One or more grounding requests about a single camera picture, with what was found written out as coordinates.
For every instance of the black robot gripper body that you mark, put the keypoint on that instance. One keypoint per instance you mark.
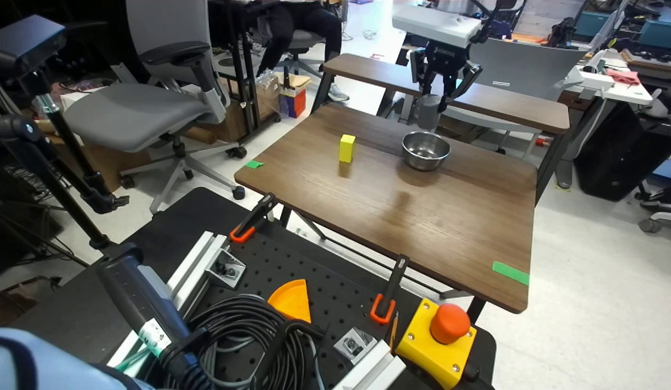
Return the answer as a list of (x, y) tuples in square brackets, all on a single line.
[(444, 60)]

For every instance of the grey cylinder object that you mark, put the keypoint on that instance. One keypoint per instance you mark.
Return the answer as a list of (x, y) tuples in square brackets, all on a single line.
[(426, 110)]

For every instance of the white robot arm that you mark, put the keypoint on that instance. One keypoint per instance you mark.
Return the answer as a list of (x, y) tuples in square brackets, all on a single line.
[(434, 24)]

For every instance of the silver metal pot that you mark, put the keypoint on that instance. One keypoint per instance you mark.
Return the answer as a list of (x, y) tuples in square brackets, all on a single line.
[(425, 150)]

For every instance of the yellow rectangular block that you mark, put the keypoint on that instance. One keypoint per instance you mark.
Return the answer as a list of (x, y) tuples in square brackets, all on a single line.
[(346, 148)]

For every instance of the green tape strip corner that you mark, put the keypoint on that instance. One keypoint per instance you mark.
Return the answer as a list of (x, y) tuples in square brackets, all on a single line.
[(253, 164)]

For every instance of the green tape strip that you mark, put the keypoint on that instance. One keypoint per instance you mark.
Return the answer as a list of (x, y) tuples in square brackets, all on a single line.
[(510, 273)]

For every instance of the black perforated workbench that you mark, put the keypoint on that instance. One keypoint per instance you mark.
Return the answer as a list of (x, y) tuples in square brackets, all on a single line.
[(82, 319)]

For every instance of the grey office chair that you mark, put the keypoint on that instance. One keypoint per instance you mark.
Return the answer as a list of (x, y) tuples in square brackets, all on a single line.
[(171, 36)]

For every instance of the orange wedge piece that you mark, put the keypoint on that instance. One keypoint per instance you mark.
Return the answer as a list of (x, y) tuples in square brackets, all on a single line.
[(292, 300)]

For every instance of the yellow emergency stop button box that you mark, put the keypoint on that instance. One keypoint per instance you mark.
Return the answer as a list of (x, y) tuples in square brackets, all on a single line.
[(437, 340)]

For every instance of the orange handled black clamp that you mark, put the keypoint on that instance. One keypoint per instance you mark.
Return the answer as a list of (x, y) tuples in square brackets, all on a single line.
[(383, 303)]

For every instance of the black camera tripod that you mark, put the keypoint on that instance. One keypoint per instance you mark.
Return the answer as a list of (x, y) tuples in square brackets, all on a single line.
[(24, 48)]

